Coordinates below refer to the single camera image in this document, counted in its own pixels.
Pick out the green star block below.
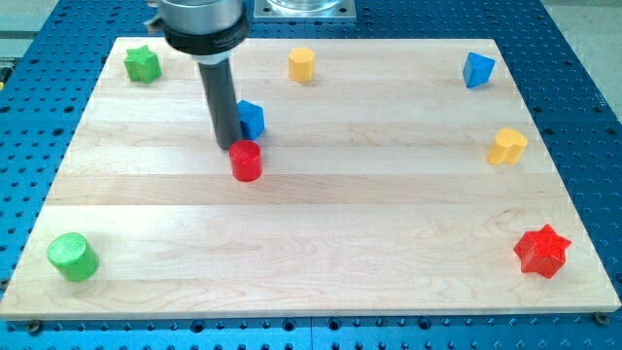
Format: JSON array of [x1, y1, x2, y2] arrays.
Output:
[[123, 46, 162, 84]]

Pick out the green cylinder block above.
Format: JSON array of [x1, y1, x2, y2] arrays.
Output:
[[47, 232, 100, 282]]

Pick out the blue triangle block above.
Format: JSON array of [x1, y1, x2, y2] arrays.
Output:
[[463, 52, 496, 88]]

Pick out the yellow heart block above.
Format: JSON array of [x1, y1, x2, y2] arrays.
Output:
[[487, 127, 529, 165]]

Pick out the light wooden board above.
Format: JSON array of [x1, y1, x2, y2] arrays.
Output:
[[1, 37, 620, 320]]

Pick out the yellow hexagon block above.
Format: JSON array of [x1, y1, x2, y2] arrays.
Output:
[[288, 47, 316, 83]]

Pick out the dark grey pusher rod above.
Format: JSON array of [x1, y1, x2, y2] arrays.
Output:
[[198, 58, 243, 150]]

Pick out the red star block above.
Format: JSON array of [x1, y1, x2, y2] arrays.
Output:
[[513, 224, 572, 279]]

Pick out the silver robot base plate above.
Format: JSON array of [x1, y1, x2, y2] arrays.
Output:
[[252, 0, 357, 20]]

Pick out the red cylinder block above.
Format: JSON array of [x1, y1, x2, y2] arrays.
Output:
[[228, 140, 262, 182]]

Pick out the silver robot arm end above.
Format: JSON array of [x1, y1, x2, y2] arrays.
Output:
[[145, 0, 249, 65]]

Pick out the blue cube block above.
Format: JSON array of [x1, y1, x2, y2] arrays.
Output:
[[237, 100, 265, 140]]

